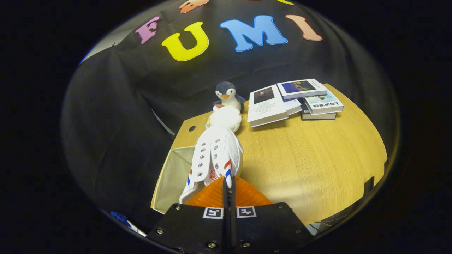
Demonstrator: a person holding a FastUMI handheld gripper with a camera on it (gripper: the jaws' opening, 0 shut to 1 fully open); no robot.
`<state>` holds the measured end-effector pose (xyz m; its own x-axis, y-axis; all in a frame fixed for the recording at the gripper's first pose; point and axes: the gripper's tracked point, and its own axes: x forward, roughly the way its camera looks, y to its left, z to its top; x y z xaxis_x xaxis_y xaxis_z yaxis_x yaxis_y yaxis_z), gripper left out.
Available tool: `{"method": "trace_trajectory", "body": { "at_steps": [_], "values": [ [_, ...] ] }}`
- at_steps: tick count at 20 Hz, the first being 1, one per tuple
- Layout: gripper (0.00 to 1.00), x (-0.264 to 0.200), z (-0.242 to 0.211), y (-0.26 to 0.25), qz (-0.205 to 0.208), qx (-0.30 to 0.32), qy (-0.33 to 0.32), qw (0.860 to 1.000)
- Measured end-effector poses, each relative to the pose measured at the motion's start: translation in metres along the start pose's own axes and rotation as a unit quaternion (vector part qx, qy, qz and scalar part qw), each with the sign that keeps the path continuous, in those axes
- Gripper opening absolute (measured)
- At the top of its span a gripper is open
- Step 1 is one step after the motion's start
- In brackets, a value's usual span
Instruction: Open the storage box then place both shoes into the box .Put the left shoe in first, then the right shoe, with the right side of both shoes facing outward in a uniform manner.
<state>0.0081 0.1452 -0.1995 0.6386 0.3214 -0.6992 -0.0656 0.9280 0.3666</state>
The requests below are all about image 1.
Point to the white striped canvas shoe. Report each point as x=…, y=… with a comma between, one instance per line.
x=217, y=151

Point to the thin white book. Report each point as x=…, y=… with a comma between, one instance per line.
x=293, y=106

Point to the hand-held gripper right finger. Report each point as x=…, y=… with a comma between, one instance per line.
x=268, y=225

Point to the dark grey book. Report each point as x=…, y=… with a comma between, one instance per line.
x=317, y=116

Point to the blue and white object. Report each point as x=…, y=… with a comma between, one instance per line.
x=122, y=219

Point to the grey fabric storage box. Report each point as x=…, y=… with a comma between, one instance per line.
x=174, y=173

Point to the pale landscape cover book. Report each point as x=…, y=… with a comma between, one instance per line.
x=323, y=104

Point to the white plush toy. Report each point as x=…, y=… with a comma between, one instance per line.
x=224, y=118

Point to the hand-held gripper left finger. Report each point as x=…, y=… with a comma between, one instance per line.
x=190, y=225

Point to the grey penguin plush toy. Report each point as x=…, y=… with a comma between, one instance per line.
x=227, y=95

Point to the blue picture cover book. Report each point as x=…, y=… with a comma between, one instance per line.
x=301, y=87

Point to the white portrait cover book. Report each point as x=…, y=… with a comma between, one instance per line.
x=266, y=107

